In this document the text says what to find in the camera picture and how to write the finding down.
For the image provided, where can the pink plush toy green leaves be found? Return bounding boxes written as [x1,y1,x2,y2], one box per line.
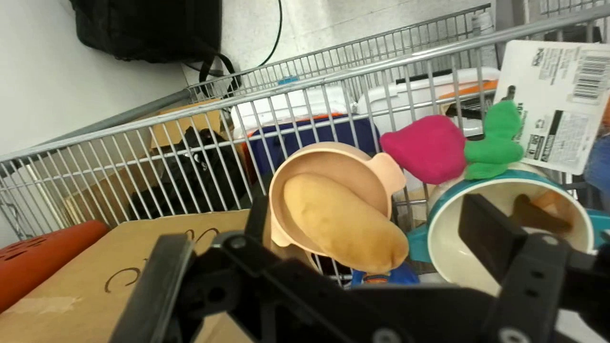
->
[379,99,525,187]

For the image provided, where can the metal wire shelf rack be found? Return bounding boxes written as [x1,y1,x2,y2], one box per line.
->
[0,0,610,288]

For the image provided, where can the brown bread-shaped plush doll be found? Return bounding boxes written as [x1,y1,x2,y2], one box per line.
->
[281,172,409,276]

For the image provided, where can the white bowl with teal base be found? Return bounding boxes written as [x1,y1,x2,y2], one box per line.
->
[405,170,610,297]

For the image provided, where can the small brown toy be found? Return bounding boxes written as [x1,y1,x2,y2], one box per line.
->
[510,189,577,236]

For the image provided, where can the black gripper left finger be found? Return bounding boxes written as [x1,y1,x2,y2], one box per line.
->
[110,195,281,343]

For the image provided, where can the black strap bundle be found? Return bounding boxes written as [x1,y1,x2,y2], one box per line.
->
[129,126,249,221]

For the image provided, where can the orange perforated crate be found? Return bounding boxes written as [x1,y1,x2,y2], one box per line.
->
[0,219,110,313]

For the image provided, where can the white plastic case orange insert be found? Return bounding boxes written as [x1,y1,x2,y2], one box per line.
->
[363,65,501,120]

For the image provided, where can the pink bowl with handles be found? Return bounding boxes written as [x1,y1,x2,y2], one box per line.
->
[262,141,407,269]

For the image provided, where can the blue ball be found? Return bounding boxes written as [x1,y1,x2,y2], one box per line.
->
[583,135,610,193]

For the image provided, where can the small brown cardboard box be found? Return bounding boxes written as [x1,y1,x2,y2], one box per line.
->
[148,111,224,151]

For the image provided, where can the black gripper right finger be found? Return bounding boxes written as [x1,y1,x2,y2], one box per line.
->
[457,193,569,343]

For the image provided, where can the black backpack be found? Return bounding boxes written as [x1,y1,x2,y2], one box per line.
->
[66,0,224,65]

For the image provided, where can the dark blue cloth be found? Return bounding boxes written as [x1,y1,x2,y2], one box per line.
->
[245,116,379,179]

